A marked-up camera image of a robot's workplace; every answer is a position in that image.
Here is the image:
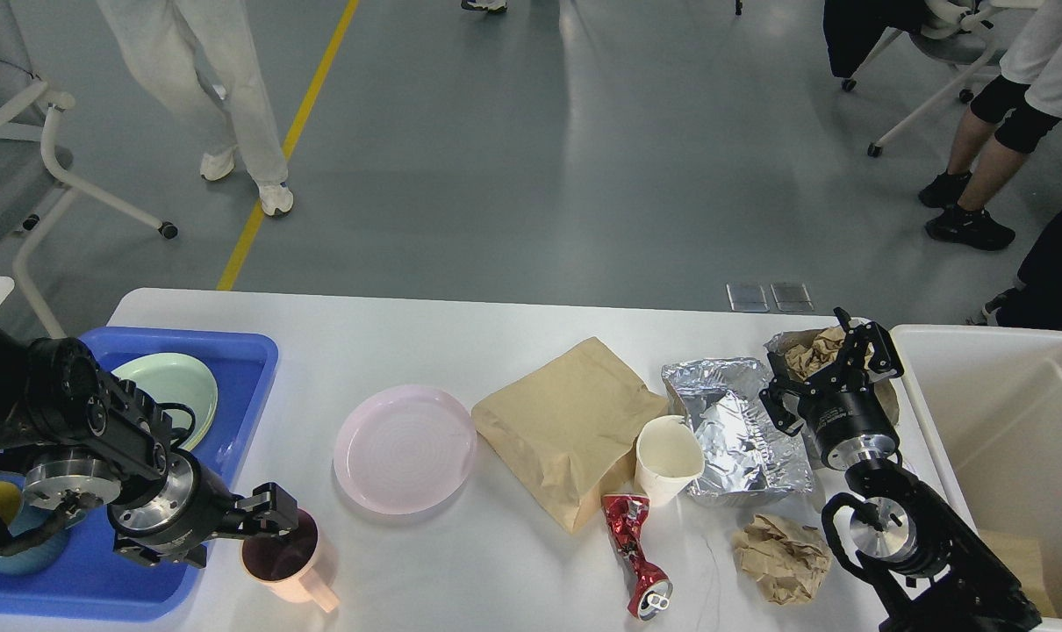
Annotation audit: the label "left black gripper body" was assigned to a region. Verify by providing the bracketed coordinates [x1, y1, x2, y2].
[107, 452, 237, 569]

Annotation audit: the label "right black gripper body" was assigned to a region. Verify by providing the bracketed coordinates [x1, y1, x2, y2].
[797, 377, 900, 469]

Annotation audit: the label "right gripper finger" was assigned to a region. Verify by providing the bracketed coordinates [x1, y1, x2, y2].
[759, 352, 817, 435]
[821, 307, 904, 387]

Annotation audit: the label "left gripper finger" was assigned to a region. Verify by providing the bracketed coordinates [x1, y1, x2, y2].
[234, 483, 299, 537]

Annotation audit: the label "pink mug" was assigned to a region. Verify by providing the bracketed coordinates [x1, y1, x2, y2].
[240, 508, 340, 613]

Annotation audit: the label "pink plate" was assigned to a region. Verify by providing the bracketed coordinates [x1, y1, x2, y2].
[332, 385, 478, 516]

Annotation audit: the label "brown paper bag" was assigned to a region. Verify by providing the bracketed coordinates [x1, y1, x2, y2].
[470, 337, 669, 535]

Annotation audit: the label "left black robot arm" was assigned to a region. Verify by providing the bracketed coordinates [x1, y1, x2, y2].
[0, 328, 299, 568]

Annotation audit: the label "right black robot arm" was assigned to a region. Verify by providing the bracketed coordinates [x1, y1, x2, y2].
[760, 308, 1042, 631]

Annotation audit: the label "foil bowl with paper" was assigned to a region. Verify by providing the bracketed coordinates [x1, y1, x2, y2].
[764, 327, 900, 427]

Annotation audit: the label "crumpled aluminium foil tray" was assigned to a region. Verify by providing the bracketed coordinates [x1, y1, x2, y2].
[661, 357, 813, 507]

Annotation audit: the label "blue plastic tray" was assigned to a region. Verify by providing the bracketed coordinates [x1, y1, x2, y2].
[0, 327, 278, 621]

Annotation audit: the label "floor outlet plates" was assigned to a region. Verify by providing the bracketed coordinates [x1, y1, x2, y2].
[725, 283, 815, 313]

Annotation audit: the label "white paper cup upright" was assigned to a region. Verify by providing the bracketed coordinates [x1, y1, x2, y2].
[633, 415, 705, 508]

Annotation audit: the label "white plastic bin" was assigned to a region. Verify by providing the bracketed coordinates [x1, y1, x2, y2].
[891, 325, 1062, 631]

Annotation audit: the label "green plate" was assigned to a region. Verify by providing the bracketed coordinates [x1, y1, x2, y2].
[112, 353, 219, 451]

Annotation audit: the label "crumpled brown paper ball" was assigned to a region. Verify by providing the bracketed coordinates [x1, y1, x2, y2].
[731, 513, 835, 607]

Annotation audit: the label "teal mug yellow inside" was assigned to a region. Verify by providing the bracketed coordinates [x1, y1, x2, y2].
[0, 474, 71, 577]

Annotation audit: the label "crushed red can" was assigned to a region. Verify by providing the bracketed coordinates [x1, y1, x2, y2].
[600, 493, 674, 621]

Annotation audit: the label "white office chair right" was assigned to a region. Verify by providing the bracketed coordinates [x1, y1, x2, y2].
[822, 1, 1041, 159]

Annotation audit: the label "person in black shorts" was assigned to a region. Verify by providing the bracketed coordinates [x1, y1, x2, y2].
[919, 1, 1062, 251]

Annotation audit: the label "grey office chair left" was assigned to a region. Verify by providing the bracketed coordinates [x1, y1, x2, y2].
[0, 1, 178, 339]

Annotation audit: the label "person in white trousers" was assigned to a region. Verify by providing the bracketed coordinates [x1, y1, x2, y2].
[97, 1, 295, 217]

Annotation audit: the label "person in light jeans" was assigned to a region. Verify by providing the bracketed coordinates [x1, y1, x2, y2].
[460, 0, 507, 13]

